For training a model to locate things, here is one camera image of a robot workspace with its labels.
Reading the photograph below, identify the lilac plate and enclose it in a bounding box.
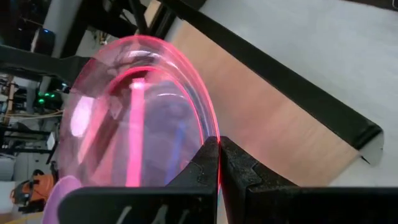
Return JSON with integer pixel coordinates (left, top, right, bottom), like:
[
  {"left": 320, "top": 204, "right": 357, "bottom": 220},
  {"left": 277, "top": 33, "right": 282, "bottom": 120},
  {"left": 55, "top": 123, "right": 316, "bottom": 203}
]
[{"left": 42, "top": 175, "right": 82, "bottom": 224}]

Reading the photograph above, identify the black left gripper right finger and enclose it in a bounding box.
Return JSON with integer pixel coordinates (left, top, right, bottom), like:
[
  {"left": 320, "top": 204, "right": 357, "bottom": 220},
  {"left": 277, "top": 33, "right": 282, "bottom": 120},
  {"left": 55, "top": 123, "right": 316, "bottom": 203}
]
[{"left": 219, "top": 136, "right": 398, "bottom": 224}]

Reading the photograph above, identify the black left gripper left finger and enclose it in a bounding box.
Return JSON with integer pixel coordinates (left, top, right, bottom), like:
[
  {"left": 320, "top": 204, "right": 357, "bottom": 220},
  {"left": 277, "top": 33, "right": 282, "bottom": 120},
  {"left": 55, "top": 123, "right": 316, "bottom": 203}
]
[{"left": 58, "top": 136, "right": 220, "bottom": 224}]

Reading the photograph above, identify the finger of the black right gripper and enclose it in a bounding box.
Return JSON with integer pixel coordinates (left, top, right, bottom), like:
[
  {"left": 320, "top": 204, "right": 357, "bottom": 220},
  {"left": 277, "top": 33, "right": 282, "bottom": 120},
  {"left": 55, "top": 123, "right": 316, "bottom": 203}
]
[{"left": 0, "top": 45, "right": 91, "bottom": 85}]

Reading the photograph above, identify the pink translucent plate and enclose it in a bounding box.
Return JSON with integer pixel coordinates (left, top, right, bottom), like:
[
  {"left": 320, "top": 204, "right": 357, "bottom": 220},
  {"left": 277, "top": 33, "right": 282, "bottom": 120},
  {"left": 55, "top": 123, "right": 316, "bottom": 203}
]
[{"left": 58, "top": 34, "right": 221, "bottom": 188}]

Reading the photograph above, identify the wooden shelf with black frame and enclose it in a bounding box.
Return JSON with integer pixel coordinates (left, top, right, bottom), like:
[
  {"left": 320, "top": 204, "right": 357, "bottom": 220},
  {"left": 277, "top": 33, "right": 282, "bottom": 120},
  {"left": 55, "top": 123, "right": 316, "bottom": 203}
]
[{"left": 155, "top": 0, "right": 385, "bottom": 187}]

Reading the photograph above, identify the orange and black device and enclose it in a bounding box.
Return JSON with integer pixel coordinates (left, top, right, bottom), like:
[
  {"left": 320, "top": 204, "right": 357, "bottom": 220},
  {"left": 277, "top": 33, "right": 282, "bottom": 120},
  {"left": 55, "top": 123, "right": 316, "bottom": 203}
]
[{"left": 11, "top": 169, "right": 58, "bottom": 214}]

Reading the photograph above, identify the black table frame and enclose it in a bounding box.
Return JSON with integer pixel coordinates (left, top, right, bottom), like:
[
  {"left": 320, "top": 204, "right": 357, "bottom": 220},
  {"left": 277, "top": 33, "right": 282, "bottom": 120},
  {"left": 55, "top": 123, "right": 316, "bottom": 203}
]
[{"left": 60, "top": 0, "right": 208, "bottom": 40}]

